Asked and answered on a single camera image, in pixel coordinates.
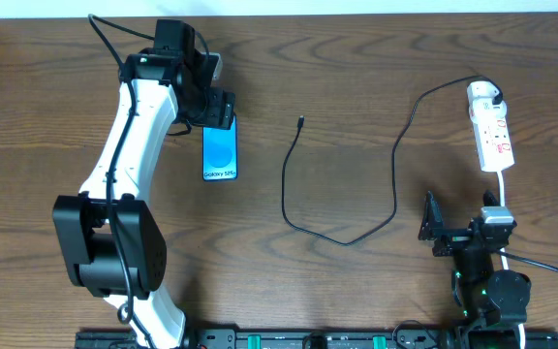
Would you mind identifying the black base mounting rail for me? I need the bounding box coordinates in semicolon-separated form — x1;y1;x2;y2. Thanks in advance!
72;326;558;349

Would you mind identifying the white power strip cord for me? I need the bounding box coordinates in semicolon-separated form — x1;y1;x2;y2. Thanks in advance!
495;169;527;349

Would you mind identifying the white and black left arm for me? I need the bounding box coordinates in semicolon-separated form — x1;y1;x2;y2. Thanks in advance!
52;19;237;348

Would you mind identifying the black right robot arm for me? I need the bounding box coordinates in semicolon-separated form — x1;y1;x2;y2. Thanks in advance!
418;191;531;348

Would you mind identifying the blue screen Galaxy smartphone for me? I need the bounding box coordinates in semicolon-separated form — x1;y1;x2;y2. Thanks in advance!
202;118;238;181

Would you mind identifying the white power strip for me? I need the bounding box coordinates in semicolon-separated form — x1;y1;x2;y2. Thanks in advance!
469;99;515;173

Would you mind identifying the white USB charger plug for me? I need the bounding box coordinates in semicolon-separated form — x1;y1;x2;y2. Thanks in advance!
467;80;504;107

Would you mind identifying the black USB charging cable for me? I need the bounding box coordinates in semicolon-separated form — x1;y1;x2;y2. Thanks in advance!
281;74;505;247

